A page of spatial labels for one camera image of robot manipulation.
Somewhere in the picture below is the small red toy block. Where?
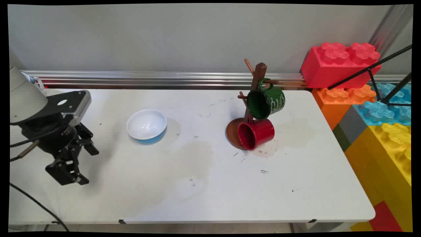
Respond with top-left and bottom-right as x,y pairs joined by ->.
369,201 -> 404,232

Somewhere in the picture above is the green enamel mug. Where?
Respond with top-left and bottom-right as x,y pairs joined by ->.
246,78 -> 286,120

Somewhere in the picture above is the translucent blue toy block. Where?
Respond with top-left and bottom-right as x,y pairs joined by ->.
354,82 -> 412,126

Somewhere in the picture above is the white and blue bowl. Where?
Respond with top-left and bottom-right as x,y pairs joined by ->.
126,109 -> 168,145

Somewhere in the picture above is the aluminium post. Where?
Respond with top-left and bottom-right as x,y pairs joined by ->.
368,5 -> 413,54

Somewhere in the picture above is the red mug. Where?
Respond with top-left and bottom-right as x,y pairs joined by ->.
237,118 -> 275,151

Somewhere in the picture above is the black tripod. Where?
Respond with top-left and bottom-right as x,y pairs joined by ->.
328,44 -> 412,108

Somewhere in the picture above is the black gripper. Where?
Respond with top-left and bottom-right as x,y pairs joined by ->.
18,114 -> 100,186

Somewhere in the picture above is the black cable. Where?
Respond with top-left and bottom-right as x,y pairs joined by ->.
9,183 -> 70,233
9,127 -> 64,148

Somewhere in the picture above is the brown wooden mug tree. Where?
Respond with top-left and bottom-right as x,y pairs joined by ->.
226,59 -> 280,151

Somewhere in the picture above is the large red toy block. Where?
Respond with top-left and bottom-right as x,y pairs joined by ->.
301,42 -> 382,90

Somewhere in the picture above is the orange toy block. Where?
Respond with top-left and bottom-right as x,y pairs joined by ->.
311,85 -> 377,131

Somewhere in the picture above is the dark green toy block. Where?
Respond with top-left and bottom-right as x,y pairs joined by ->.
332,123 -> 352,152

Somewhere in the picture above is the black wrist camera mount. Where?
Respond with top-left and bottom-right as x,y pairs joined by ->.
39,90 -> 92,127

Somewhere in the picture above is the large yellow toy block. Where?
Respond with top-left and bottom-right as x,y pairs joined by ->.
343,122 -> 412,231

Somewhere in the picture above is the brass coloured rod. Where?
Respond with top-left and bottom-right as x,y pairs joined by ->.
18,140 -> 40,159

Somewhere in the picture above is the aluminium rail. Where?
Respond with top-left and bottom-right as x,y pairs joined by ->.
20,70 -> 409,90

